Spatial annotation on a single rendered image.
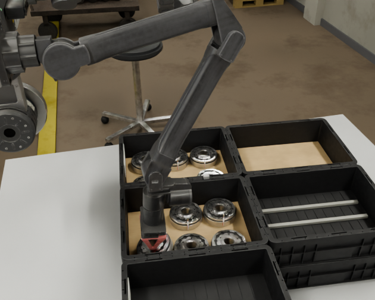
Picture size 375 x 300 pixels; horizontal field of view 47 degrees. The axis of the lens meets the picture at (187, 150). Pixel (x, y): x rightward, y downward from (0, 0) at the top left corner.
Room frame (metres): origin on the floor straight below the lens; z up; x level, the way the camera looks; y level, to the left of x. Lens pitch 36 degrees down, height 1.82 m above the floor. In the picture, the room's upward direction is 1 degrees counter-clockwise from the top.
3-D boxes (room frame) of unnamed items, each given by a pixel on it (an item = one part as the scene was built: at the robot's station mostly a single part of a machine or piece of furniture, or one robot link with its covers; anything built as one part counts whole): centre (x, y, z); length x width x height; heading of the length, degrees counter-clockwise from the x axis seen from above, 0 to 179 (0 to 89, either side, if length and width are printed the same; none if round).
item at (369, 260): (0.98, -0.40, 0.76); 0.40 x 0.30 x 0.12; 98
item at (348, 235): (0.98, -0.40, 0.92); 0.40 x 0.30 x 0.02; 98
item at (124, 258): (0.93, 0.00, 0.92); 0.40 x 0.30 x 0.02; 98
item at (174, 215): (1.00, 0.01, 0.86); 0.10 x 0.10 x 0.01
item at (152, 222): (0.86, 0.10, 0.99); 0.10 x 0.07 x 0.07; 8
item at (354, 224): (0.98, -0.40, 0.87); 0.40 x 0.30 x 0.11; 98
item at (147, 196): (0.86, 0.08, 1.05); 0.07 x 0.06 x 0.07; 102
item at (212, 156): (1.32, -0.06, 0.86); 0.10 x 0.10 x 0.01
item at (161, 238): (0.85, 0.10, 0.92); 0.07 x 0.07 x 0.09; 8
